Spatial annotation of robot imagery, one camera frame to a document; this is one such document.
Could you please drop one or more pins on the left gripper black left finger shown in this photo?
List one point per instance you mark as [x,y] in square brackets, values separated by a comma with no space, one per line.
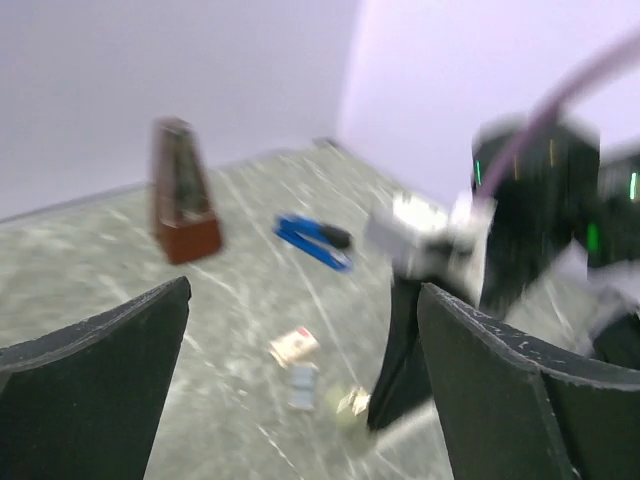
[85,401]

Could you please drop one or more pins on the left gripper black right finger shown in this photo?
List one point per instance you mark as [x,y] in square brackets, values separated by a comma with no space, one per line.
[512,406]

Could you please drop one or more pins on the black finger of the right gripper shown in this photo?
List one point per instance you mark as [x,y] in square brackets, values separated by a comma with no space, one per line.
[403,383]

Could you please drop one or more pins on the small beige white stapler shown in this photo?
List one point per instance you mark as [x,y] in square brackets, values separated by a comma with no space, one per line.
[348,411]

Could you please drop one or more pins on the white staple box tray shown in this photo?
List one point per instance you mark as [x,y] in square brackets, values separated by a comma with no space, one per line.
[302,386]

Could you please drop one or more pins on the white staple box sleeve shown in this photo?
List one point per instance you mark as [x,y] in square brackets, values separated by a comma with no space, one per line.
[292,346]

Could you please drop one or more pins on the blue metal stapler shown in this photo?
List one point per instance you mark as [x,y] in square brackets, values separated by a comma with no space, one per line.
[327,243]

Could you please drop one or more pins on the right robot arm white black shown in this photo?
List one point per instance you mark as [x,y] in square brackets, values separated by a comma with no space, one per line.
[556,192]

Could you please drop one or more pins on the brown wooden metronome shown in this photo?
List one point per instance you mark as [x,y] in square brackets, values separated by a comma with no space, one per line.
[184,220]

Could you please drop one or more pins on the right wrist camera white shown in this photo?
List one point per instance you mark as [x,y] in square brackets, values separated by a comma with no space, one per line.
[415,232]

